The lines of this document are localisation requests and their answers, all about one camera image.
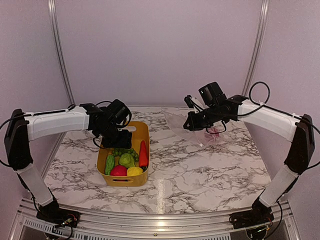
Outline green toy bitter gourd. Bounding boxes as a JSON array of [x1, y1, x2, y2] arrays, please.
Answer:
[[104, 154, 116, 176]]

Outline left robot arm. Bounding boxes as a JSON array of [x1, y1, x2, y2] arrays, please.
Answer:
[[4, 99, 132, 229]]

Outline yellow toy lemon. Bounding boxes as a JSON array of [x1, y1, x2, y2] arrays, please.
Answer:
[[126, 166, 144, 177]]

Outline left aluminium frame post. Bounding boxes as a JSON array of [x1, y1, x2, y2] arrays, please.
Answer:
[[48, 0, 75, 104]]

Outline yellow plastic basket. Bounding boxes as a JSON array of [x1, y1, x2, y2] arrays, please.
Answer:
[[96, 121, 150, 187]]

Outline red toy tomato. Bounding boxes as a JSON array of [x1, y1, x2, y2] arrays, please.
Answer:
[[204, 127, 221, 143]]

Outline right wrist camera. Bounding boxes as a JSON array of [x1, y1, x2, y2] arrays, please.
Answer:
[[184, 82, 227, 113]]

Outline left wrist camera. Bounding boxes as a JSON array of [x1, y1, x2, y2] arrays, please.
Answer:
[[106, 99, 132, 129]]

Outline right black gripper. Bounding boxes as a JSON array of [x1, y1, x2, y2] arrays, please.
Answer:
[[183, 104, 221, 131]]

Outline right aluminium frame post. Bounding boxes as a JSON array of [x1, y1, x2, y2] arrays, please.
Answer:
[[241, 0, 270, 96]]

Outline aluminium frame post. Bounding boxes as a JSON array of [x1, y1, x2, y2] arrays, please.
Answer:
[[241, 0, 270, 96], [48, 0, 75, 104]]

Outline clear zip top bag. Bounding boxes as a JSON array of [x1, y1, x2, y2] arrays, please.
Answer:
[[161, 107, 227, 148]]

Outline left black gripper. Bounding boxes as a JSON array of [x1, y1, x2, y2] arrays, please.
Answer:
[[96, 122, 132, 149]]

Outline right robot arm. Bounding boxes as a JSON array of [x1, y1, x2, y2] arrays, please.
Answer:
[[183, 94, 315, 229]]

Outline red toy apple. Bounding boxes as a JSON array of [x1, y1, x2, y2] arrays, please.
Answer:
[[110, 165, 127, 177]]

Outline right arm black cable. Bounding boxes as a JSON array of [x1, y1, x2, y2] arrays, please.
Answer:
[[204, 81, 271, 136]]

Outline front aluminium rail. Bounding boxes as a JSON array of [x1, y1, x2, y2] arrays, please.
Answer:
[[8, 199, 301, 240]]

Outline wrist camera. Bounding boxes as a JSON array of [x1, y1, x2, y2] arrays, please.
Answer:
[[106, 99, 132, 129], [184, 82, 227, 113]]

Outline green toy grapes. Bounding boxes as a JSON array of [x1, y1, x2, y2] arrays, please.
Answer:
[[111, 148, 139, 162]]

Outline orange toy carrot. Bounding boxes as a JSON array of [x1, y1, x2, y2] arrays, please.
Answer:
[[138, 140, 149, 168]]

